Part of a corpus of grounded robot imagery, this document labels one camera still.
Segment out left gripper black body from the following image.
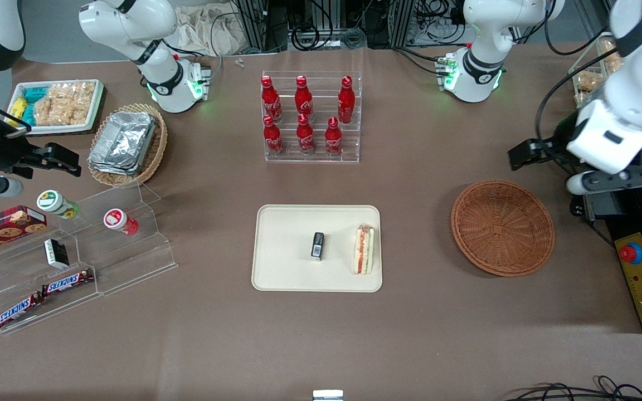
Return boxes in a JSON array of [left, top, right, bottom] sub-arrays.
[[549, 114, 581, 162]]

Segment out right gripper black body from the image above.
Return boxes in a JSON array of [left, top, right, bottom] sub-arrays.
[[0, 125, 48, 178]]

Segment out triangle sandwich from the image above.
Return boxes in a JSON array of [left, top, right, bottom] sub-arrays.
[[353, 224, 376, 275]]

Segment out white dark-rimmed snack tray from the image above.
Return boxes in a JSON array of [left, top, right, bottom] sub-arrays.
[[8, 79, 105, 136]]

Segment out round brown wicker basket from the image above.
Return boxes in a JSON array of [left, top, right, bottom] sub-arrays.
[[450, 179, 555, 278]]

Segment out oval light wicker basket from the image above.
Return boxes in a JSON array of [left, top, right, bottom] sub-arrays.
[[87, 103, 168, 187]]

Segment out cream rectangular serving tray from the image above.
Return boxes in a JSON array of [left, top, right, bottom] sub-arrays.
[[251, 204, 383, 293]]

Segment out green sunflower-print cup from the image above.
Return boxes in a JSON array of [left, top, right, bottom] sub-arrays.
[[37, 190, 80, 219]]

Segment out bag of rice crackers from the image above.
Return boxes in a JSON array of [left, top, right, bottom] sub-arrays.
[[34, 81, 96, 126]]

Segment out stack of foil trays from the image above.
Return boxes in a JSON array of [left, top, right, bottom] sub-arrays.
[[88, 111, 157, 176]]

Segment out red-lidded strawberry cup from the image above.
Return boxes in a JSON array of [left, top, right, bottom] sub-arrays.
[[103, 208, 139, 236]]

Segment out red tartan cookie box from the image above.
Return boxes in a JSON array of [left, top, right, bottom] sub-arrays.
[[0, 206, 47, 258]]

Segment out small black white-ended box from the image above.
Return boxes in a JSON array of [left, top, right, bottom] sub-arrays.
[[43, 238, 70, 270]]

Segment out black equipment stand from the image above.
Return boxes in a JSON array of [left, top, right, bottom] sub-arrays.
[[582, 162, 642, 335]]

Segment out clear acrylic stepped shelf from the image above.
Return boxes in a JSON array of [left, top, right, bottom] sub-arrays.
[[0, 179, 178, 336]]

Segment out Snickers chocolate bar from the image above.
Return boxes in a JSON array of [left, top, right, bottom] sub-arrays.
[[41, 270, 94, 297], [0, 295, 43, 330]]

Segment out red cola bottle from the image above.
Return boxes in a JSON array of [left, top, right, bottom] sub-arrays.
[[261, 76, 283, 123], [263, 115, 285, 157], [296, 114, 316, 155], [295, 75, 314, 118], [338, 76, 356, 124], [325, 117, 344, 157]]

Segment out white crumpled cloth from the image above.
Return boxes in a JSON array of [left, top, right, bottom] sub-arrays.
[[173, 4, 244, 57]]

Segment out clear acrylic bottle rack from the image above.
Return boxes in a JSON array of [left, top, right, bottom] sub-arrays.
[[261, 71, 363, 164]]

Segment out metal equipment rack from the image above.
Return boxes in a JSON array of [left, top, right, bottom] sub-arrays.
[[232, 0, 466, 52]]

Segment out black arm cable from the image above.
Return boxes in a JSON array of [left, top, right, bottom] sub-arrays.
[[534, 31, 617, 145]]

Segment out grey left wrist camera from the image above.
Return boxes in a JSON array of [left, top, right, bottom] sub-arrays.
[[566, 165, 642, 196]]

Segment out wire basket with bread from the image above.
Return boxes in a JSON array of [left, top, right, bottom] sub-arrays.
[[569, 33, 625, 106]]

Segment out black floor cables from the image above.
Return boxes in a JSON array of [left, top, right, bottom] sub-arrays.
[[502, 375, 642, 401]]

